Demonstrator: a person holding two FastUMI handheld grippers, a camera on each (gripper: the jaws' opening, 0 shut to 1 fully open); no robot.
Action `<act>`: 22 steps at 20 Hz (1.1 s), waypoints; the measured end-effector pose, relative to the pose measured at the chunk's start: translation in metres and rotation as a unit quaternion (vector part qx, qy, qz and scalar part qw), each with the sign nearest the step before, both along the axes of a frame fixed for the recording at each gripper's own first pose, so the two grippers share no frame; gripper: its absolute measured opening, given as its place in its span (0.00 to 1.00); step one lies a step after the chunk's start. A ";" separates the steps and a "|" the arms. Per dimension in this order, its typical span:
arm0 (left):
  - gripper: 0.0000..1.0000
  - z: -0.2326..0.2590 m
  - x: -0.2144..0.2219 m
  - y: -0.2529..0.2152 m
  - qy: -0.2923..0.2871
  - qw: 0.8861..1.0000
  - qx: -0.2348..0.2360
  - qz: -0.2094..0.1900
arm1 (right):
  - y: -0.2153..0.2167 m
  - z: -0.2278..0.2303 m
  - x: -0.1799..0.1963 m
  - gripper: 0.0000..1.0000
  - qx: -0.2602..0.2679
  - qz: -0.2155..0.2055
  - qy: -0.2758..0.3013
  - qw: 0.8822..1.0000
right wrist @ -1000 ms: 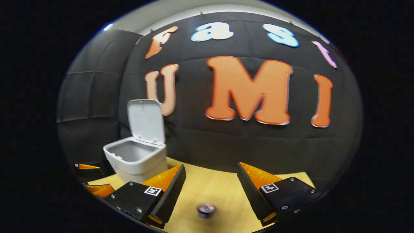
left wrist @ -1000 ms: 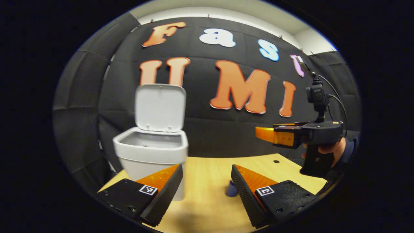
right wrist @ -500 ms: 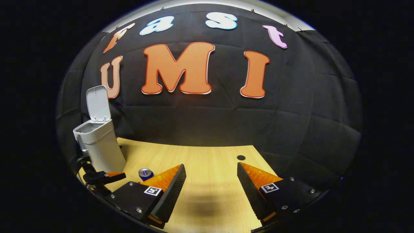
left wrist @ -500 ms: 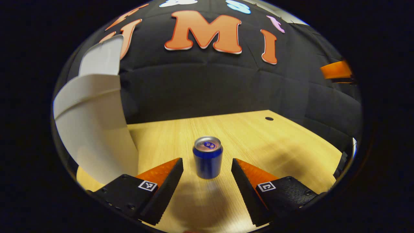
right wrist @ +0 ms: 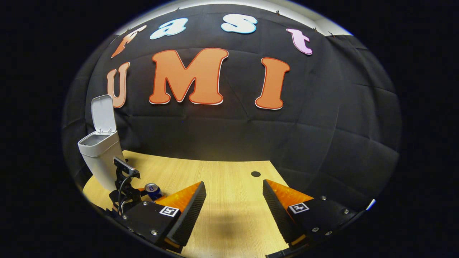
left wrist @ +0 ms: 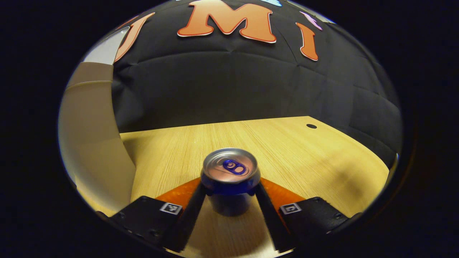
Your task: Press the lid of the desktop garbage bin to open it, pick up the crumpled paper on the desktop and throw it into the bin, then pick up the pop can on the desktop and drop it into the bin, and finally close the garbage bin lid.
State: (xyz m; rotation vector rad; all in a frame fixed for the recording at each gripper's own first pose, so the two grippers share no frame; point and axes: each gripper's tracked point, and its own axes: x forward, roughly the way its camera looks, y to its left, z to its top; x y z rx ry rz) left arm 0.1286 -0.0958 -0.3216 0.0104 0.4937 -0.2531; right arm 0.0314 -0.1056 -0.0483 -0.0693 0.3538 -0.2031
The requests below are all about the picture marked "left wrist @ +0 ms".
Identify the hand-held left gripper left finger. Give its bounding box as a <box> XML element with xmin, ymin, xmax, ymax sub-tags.
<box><xmin>109</xmin><ymin>177</ymin><xmax>207</xmax><ymax>252</ymax></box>

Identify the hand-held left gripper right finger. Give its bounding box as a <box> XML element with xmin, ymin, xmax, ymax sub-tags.
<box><xmin>255</xmin><ymin>177</ymin><xmax>363</xmax><ymax>253</ymax></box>

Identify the blue pop can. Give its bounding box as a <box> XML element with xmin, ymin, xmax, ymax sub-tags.
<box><xmin>200</xmin><ymin>147</ymin><xmax>262</xmax><ymax>217</ymax></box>

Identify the wooden desktop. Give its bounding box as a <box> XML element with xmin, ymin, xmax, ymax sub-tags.
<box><xmin>75</xmin><ymin>116</ymin><xmax>390</xmax><ymax>258</ymax></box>

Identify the black backdrop cloth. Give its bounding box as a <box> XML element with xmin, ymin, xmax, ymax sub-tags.
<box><xmin>111</xmin><ymin>0</ymin><xmax>403</xmax><ymax>169</ymax></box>

